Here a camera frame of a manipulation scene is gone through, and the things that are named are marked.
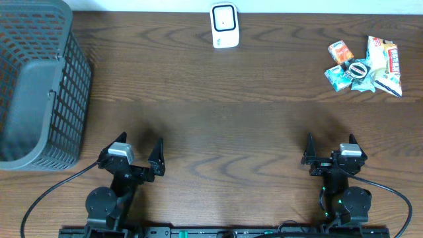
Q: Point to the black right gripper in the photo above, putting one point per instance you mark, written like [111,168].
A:
[310,156]

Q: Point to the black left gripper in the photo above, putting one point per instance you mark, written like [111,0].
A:
[133,169]

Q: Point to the small teal white box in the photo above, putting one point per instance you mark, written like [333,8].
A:
[335,76]

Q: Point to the teal candy wrapper packet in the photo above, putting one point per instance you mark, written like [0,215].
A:
[364,85]

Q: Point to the dark green round-label packet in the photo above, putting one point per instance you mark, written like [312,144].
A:
[356,69]

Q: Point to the small orange juice box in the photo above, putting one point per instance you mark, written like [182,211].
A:
[340,52]

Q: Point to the large white snack bag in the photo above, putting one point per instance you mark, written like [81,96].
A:
[383,59]

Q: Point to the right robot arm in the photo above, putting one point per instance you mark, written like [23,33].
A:
[345,206]

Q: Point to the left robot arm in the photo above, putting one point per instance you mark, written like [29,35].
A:
[108,207]

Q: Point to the white barcode scanner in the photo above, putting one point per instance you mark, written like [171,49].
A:
[224,25]

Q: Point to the grey plastic mesh basket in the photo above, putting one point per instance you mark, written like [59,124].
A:
[45,85]

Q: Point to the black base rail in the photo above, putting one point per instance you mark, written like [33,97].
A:
[186,232]

